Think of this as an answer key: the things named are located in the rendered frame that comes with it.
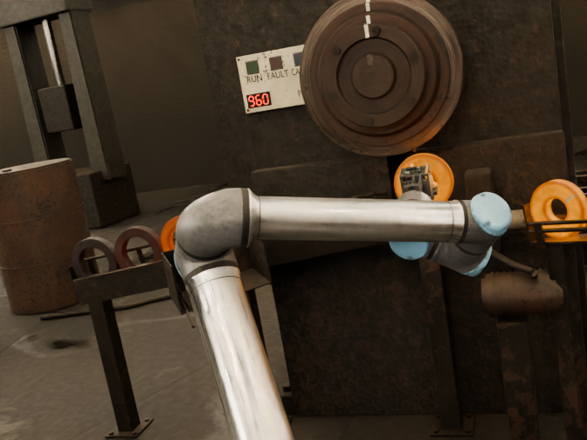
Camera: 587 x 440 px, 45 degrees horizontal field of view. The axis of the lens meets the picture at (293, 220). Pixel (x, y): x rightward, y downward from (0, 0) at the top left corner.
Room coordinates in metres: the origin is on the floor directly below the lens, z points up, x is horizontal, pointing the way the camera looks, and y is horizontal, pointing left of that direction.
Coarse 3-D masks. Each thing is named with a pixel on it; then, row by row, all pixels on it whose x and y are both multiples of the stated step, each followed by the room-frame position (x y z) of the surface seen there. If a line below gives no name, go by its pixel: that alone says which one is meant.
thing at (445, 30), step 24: (360, 0) 2.07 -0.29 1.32; (384, 0) 2.05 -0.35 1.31; (408, 0) 2.03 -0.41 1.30; (312, 48) 2.12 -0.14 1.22; (456, 48) 1.99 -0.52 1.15; (456, 72) 1.99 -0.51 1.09; (312, 96) 2.13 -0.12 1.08; (456, 96) 1.99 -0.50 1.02; (432, 120) 2.02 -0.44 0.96; (360, 144) 2.09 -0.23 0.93; (408, 144) 2.04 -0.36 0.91
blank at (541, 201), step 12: (552, 180) 1.81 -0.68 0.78; (564, 180) 1.78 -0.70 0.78; (540, 192) 1.81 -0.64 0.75; (552, 192) 1.78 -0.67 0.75; (564, 192) 1.76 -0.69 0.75; (576, 192) 1.74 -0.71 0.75; (540, 204) 1.82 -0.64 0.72; (576, 204) 1.73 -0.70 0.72; (540, 216) 1.82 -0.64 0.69; (552, 216) 1.81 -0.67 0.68; (576, 216) 1.74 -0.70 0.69
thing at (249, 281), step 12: (168, 252) 2.04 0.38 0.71; (240, 252) 2.10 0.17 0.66; (252, 252) 2.06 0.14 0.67; (264, 252) 1.92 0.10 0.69; (168, 264) 1.90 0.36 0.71; (240, 264) 2.10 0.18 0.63; (252, 264) 2.09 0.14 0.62; (264, 264) 1.95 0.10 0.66; (168, 276) 1.97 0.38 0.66; (180, 276) 2.05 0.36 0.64; (240, 276) 2.05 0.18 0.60; (252, 276) 2.02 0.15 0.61; (264, 276) 1.98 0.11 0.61; (180, 288) 2.04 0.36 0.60; (252, 288) 1.90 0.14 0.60; (180, 312) 1.85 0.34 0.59
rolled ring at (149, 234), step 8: (128, 232) 2.38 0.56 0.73; (136, 232) 2.37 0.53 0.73; (144, 232) 2.36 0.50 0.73; (152, 232) 2.37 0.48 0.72; (120, 240) 2.39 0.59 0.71; (128, 240) 2.41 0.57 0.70; (152, 240) 2.35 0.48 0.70; (160, 240) 2.36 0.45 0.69; (120, 248) 2.39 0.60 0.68; (152, 248) 2.35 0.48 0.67; (160, 248) 2.34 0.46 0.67; (120, 256) 2.40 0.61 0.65; (160, 256) 2.34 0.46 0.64; (120, 264) 2.40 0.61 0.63; (128, 264) 2.40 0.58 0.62
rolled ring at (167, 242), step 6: (168, 222) 2.33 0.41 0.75; (174, 222) 2.32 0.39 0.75; (162, 228) 2.34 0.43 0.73; (168, 228) 2.33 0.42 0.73; (174, 228) 2.33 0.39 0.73; (162, 234) 2.34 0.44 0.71; (168, 234) 2.34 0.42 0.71; (162, 240) 2.35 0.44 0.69; (168, 240) 2.34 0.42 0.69; (162, 246) 2.35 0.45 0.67; (168, 246) 2.34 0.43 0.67; (174, 246) 2.36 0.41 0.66
